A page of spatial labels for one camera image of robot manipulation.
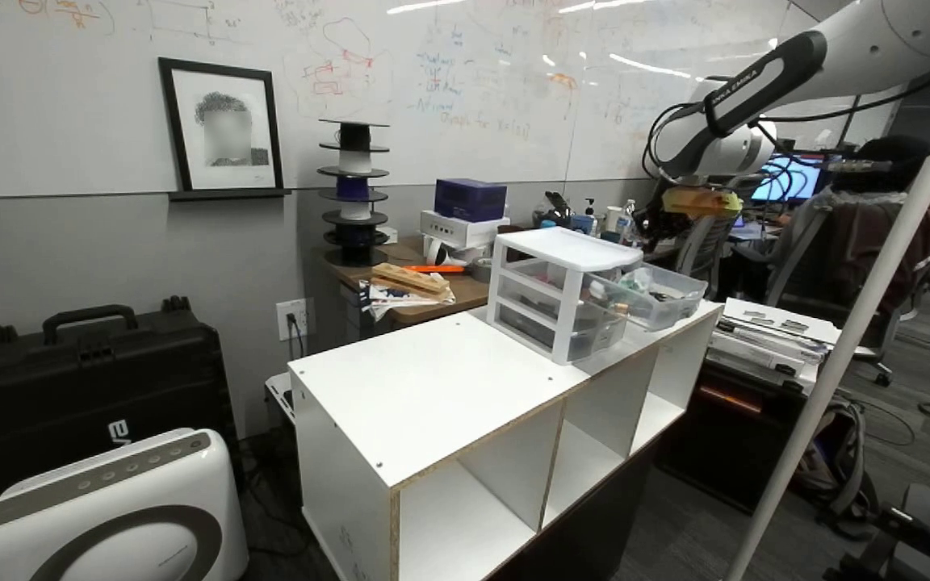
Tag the translucent drawer holding small parts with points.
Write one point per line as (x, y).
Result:
(645, 291)

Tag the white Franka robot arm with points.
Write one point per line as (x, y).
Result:
(896, 44)

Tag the translucent plastic drawer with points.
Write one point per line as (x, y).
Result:
(524, 328)
(531, 305)

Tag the black low cabinet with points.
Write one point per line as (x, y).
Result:
(735, 430)

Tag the brown wooden desk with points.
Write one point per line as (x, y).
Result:
(452, 291)

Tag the orange utility knife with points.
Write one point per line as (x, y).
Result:
(435, 268)

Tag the light wooden block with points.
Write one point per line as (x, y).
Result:
(411, 279)

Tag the white cardboard box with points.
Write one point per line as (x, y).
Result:
(459, 232)

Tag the white paper sheet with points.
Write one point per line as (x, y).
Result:
(387, 305)

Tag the purple box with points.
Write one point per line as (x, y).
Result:
(469, 198)

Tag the white cubby shelf unit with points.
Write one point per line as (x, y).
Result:
(432, 389)

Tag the stacked filament spools tower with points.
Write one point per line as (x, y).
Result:
(353, 190)

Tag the whiteboard with writing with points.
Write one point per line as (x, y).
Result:
(486, 86)

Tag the white power strip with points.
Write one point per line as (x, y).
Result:
(278, 393)

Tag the grey office chair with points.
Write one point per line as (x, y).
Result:
(704, 243)

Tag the tan taped wrist block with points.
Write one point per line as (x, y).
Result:
(702, 201)

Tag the black framed portrait picture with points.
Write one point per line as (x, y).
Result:
(225, 131)

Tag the white keyboards pile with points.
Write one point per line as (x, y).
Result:
(771, 328)

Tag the lit computer monitor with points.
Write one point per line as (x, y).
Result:
(790, 178)

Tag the black hard carrying case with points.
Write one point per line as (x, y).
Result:
(87, 389)

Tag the white PVC pole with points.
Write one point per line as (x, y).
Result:
(862, 313)

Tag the office chair with jacket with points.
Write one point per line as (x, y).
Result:
(873, 247)

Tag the white air purifier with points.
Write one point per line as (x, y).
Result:
(111, 506)

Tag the black floor device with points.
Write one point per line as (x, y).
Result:
(917, 543)

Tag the white mini drawer cabinet frame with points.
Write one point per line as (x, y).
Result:
(566, 247)

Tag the white wall outlet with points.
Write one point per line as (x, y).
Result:
(290, 319)

